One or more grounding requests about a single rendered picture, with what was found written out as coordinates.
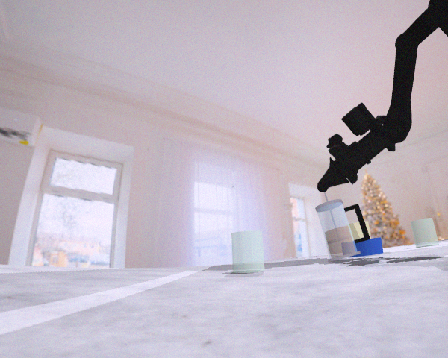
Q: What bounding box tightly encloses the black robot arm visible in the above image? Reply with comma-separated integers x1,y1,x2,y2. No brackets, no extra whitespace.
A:
342,0,448,157

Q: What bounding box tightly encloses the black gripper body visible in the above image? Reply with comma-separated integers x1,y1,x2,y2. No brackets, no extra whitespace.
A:
328,140,374,184

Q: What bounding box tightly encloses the beige rectangular block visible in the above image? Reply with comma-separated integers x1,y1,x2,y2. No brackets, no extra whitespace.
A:
349,221,371,240

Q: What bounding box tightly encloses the french press coffee maker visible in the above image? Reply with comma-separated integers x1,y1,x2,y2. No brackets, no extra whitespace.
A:
315,185,370,262

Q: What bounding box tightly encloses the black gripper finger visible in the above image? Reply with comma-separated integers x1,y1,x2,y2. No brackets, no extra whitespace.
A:
317,157,346,186
328,178,349,187

